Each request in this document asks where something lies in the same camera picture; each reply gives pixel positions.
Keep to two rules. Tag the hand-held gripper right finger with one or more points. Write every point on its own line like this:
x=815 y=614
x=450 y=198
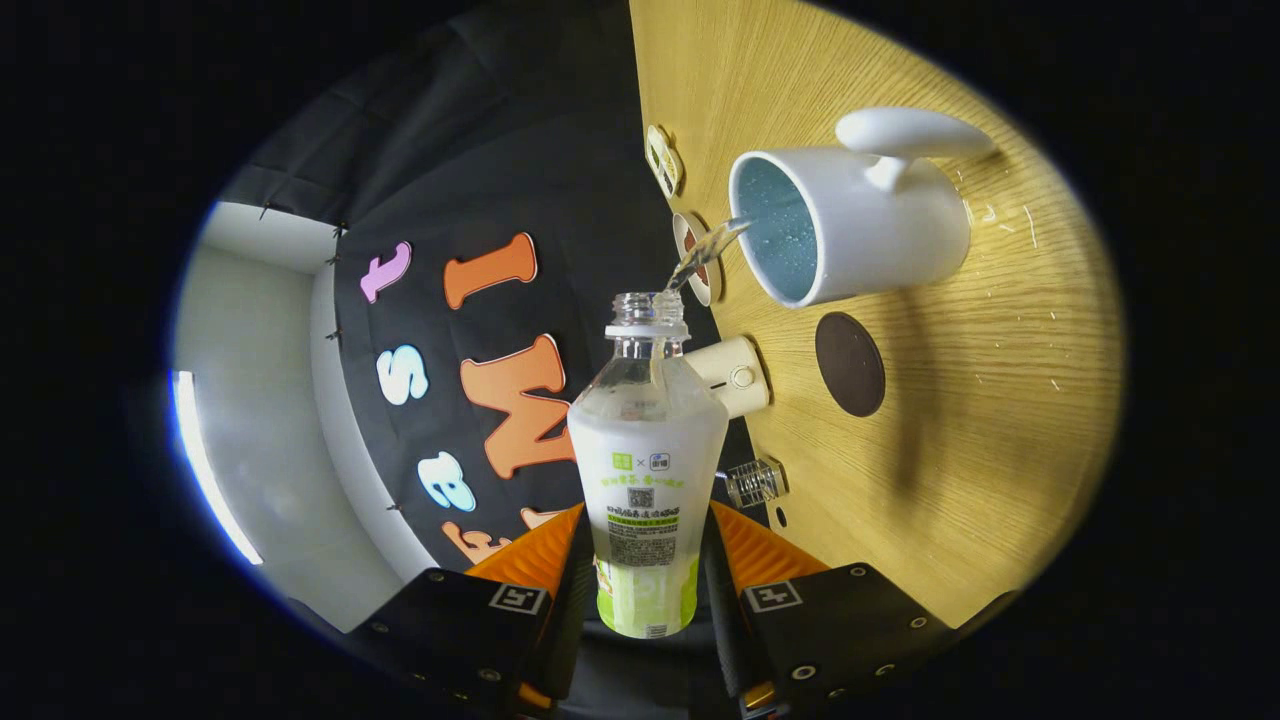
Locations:
x=722 y=620

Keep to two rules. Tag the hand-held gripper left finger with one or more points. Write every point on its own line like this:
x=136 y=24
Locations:
x=570 y=610

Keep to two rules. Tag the clear juice bottle white label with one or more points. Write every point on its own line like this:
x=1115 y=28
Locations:
x=647 y=470

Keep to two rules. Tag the round brown coaster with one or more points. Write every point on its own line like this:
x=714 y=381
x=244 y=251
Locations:
x=850 y=364

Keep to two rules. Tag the white cup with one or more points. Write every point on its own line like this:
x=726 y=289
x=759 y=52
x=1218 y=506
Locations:
x=880 y=230

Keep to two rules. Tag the white toaster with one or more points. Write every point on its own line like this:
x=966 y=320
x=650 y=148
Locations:
x=730 y=375

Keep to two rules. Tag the wooden table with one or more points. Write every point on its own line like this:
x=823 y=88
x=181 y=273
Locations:
x=980 y=400

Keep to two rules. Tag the brown food pieces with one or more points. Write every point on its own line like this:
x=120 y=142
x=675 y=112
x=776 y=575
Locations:
x=689 y=243

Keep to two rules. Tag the round white plate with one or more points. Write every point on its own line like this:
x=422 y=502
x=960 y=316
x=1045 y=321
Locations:
x=680 y=232

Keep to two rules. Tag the white divided dish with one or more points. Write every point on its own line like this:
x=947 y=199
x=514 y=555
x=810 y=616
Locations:
x=664 y=160

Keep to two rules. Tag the black backdrop cloth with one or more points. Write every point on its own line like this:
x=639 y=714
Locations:
x=450 y=150

